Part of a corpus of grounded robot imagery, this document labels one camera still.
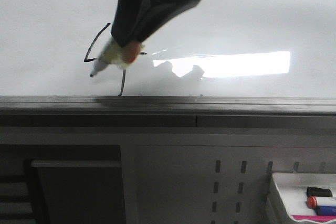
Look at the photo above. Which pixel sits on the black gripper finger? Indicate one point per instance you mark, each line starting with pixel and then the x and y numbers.
pixel 158 14
pixel 125 20

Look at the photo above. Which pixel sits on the black whiteboard marker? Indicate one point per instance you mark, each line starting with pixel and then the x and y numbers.
pixel 113 54

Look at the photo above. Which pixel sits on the white whiteboard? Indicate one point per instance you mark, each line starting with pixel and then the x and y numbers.
pixel 229 55

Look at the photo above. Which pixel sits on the red whiteboard marker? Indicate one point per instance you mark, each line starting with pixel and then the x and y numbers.
pixel 313 201

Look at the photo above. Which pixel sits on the blue whiteboard marker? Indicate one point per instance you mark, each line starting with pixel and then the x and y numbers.
pixel 325 210

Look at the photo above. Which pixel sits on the pink whiteboard marker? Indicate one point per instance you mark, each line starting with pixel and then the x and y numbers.
pixel 314 218

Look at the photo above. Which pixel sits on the grey perforated pegboard panel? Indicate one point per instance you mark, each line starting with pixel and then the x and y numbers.
pixel 216 184

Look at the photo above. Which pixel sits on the black magnet left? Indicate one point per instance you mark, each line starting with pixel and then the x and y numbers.
pixel 318 192

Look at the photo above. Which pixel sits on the white marker tray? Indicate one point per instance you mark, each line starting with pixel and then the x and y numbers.
pixel 287 195

